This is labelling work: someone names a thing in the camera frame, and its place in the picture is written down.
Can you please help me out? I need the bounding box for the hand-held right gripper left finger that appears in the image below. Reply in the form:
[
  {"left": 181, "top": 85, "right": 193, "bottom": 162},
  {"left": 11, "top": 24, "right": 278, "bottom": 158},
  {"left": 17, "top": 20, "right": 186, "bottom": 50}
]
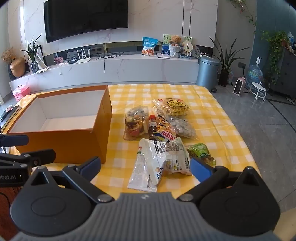
[{"left": 23, "top": 156, "right": 115, "bottom": 204}]

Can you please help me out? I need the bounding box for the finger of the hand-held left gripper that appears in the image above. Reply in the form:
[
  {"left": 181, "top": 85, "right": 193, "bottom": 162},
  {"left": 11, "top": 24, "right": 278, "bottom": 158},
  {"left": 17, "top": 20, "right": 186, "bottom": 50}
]
[
  {"left": 0, "top": 134, "right": 30, "bottom": 148},
  {"left": 0, "top": 149, "right": 56, "bottom": 168}
]

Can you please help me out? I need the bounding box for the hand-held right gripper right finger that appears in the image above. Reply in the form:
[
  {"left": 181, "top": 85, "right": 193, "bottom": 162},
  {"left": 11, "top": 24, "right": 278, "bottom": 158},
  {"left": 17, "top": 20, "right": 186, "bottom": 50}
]
[{"left": 176, "top": 158, "right": 266, "bottom": 202}]

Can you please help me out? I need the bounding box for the orange cardboard box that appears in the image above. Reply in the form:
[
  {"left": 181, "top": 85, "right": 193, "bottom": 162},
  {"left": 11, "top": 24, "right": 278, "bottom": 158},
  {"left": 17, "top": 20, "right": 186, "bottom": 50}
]
[{"left": 6, "top": 85, "right": 113, "bottom": 164}]

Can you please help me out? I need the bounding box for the small cola bottle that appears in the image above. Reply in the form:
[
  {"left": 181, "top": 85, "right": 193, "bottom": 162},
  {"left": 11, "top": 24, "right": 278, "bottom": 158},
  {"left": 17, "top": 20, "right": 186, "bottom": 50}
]
[{"left": 149, "top": 115, "right": 158, "bottom": 139}]

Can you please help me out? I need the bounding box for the yellow waffle packet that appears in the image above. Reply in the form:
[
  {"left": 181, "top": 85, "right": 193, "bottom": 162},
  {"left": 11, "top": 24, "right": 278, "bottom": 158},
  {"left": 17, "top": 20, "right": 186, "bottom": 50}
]
[{"left": 153, "top": 97, "right": 191, "bottom": 117}]

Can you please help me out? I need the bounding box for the green snack packet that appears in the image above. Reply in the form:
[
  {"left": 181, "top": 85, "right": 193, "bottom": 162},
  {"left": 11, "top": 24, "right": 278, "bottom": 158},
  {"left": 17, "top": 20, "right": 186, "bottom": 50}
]
[{"left": 186, "top": 143, "right": 216, "bottom": 166}]

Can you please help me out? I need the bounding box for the large white snack bag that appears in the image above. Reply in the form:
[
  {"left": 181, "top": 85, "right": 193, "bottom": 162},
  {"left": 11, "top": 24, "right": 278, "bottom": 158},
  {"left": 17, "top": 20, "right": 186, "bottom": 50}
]
[{"left": 127, "top": 137, "right": 193, "bottom": 193}]

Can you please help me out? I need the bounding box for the yellow checked tablecloth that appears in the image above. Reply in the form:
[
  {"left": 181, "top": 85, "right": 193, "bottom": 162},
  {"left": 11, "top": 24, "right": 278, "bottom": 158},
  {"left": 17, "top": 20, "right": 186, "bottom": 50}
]
[{"left": 7, "top": 84, "right": 262, "bottom": 202}]

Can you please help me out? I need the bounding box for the clear bag of round candies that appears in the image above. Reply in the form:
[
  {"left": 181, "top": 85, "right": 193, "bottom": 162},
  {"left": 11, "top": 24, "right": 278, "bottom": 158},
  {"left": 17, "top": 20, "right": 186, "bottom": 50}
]
[{"left": 168, "top": 116, "right": 199, "bottom": 141}]

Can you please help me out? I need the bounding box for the white and yellow snack packet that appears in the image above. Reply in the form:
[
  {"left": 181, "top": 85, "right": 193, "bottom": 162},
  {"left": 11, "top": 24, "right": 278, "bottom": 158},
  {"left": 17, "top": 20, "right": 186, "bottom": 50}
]
[{"left": 151, "top": 130, "right": 179, "bottom": 142}]

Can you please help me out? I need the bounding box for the pink box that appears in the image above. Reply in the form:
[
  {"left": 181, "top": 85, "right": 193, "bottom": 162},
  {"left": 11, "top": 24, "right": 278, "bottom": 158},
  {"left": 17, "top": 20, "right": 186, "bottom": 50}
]
[{"left": 13, "top": 85, "right": 30, "bottom": 101}]

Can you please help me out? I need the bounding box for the dried fruit bag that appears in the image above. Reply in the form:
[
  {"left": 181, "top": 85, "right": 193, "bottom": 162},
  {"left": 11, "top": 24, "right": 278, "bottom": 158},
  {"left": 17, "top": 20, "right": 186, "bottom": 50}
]
[{"left": 124, "top": 105, "right": 150, "bottom": 141}]

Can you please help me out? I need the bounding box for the gold vase with dried flowers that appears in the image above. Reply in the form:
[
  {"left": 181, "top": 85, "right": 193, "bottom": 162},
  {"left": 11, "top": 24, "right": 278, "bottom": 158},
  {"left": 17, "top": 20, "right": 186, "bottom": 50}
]
[{"left": 1, "top": 47, "right": 26, "bottom": 78}]

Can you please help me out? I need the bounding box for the green plant in glass vase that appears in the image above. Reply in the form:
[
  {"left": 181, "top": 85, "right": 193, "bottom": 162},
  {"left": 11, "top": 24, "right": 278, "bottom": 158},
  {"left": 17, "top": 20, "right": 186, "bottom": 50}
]
[{"left": 20, "top": 33, "right": 43, "bottom": 74}]

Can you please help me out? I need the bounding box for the pink and white heater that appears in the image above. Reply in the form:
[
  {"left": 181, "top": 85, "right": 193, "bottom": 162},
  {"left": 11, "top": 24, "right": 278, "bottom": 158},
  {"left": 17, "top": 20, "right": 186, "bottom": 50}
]
[{"left": 232, "top": 77, "right": 247, "bottom": 96}]

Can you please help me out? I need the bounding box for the potted plant in black pot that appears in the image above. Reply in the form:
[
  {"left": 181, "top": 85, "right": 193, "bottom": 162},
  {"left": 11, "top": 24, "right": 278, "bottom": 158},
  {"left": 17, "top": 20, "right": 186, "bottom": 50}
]
[{"left": 209, "top": 36, "right": 250, "bottom": 88}]

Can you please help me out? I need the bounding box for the grey blue trash can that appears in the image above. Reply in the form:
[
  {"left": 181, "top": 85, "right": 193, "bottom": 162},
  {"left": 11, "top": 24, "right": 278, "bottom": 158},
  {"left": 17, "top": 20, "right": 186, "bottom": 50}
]
[{"left": 196, "top": 56, "right": 221, "bottom": 91}]

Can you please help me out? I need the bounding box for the white marble tv console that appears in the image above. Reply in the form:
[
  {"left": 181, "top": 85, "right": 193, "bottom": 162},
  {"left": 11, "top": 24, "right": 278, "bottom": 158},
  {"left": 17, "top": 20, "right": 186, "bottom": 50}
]
[{"left": 9, "top": 51, "right": 201, "bottom": 102}]

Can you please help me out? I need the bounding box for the white round stool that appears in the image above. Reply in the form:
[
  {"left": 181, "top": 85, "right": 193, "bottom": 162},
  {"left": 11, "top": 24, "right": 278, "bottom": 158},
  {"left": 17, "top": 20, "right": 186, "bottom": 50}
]
[{"left": 249, "top": 82, "right": 269, "bottom": 101}]

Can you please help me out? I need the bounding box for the white router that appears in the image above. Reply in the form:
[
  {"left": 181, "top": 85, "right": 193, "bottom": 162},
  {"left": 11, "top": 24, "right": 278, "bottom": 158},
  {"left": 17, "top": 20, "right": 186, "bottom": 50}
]
[{"left": 75, "top": 47, "right": 91, "bottom": 64}]

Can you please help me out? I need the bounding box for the blue water jug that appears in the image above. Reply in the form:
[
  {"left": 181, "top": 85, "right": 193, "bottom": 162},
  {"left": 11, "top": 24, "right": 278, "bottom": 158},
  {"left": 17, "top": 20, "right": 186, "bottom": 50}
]
[{"left": 246, "top": 57, "right": 264, "bottom": 89}]

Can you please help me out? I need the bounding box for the round paper fan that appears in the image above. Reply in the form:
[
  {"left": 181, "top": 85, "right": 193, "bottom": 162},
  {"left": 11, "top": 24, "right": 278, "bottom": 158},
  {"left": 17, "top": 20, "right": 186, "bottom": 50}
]
[{"left": 181, "top": 40, "right": 194, "bottom": 56}]

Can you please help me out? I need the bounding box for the teddy bear bouquet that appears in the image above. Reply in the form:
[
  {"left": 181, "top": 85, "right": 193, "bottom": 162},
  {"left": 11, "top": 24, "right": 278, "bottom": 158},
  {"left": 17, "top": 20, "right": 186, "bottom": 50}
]
[{"left": 168, "top": 35, "right": 182, "bottom": 58}]

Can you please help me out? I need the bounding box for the dark grey cabinet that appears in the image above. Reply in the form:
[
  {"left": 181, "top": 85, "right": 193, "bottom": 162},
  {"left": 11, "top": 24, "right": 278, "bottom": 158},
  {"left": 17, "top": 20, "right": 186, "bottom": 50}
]
[{"left": 273, "top": 47, "right": 296, "bottom": 100}]

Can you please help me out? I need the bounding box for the blue snack bag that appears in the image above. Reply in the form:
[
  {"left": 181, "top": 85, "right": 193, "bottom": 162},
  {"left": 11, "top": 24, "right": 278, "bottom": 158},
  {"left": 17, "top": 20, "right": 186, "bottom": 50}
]
[{"left": 142, "top": 37, "right": 159, "bottom": 56}]

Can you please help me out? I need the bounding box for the green card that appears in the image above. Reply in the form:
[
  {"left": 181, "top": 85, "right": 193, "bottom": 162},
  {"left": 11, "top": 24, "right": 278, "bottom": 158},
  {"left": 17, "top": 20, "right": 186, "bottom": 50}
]
[{"left": 162, "top": 34, "right": 192, "bottom": 46}]

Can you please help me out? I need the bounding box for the black television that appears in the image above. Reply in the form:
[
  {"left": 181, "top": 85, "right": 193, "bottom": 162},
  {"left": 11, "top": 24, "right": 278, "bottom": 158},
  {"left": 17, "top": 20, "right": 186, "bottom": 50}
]
[{"left": 43, "top": 0, "right": 129, "bottom": 44}]

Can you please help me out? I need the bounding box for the leafy pothos plant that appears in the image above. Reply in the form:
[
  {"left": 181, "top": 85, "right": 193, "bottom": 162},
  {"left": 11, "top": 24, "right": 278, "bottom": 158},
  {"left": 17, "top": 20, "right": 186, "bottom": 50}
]
[{"left": 261, "top": 30, "right": 291, "bottom": 85}]

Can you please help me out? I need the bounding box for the hanging vine plant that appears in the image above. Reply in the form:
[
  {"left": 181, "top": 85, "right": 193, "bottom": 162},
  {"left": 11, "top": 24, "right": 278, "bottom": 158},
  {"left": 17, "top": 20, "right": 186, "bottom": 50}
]
[{"left": 228, "top": 0, "right": 258, "bottom": 34}]

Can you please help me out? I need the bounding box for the black cable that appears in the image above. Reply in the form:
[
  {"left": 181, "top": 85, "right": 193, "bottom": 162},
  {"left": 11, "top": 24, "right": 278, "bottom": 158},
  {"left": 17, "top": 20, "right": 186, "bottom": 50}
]
[{"left": 95, "top": 52, "right": 125, "bottom": 73}]

